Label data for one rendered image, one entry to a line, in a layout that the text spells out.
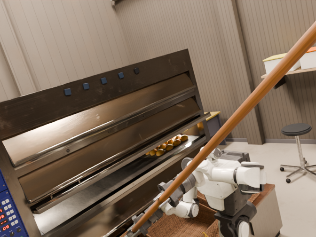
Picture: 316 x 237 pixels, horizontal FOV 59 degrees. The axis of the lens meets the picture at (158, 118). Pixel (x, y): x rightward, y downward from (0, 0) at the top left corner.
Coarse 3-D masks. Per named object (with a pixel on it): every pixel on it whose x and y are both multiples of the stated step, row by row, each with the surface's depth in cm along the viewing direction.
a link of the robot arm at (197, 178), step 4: (192, 172) 132; (196, 172) 131; (200, 172) 133; (192, 176) 130; (196, 176) 132; (200, 176) 133; (192, 180) 129; (196, 180) 132; (200, 180) 133; (204, 180) 135; (192, 184) 129; (196, 184) 135; (200, 184) 134; (204, 184) 135
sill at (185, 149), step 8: (200, 136) 297; (192, 144) 282; (176, 152) 270; (184, 152) 274; (168, 160) 259; (152, 168) 248; (160, 168) 252; (136, 176) 241; (144, 176) 240; (128, 184) 229; (136, 184) 234; (112, 192) 223; (120, 192) 223; (104, 200) 214; (88, 208) 207; (96, 208) 209; (72, 216) 202; (80, 216) 200; (64, 224) 194; (72, 224) 196; (48, 232) 189; (56, 232) 189
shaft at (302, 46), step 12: (312, 24) 58; (312, 36) 58; (300, 48) 61; (288, 60) 63; (276, 72) 66; (264, 84) 69; (252, 96) 73; (240, 108) 77; (252, 108) 75; (228, 120) 82; (240, 120) 79; (228, 132) 83; (216, 144) 88; (204, 156) 94; (192, 168) 100; (180, 180) 107; (168, 192) 116; (156, 204) 126; (144, 216) 138; (132, 228) 153
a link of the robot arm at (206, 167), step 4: (204, 160) 133; (188, 164) 134; (200, 164) 131; (204, 164) 130; (208, 164) 130; (196, 168) 130; (200, 168) 129; (204, 168) 128; (208, 168) 128; (212, 168) 129; (204, 172) 128; (208, 172) 127; (208, 176) 128; (212, 180) 128
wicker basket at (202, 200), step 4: (200, 192) 277; (260, 192) 270; (200, 196) 276; (204, 196) 279; (252, 196) 261; (256, 196) 266; (200, 200) 253; (204, 200) 249; (248, 200) 257; (252, 200) 260; (204, 204) 251; (200, 208) 257; (208, 216) 257
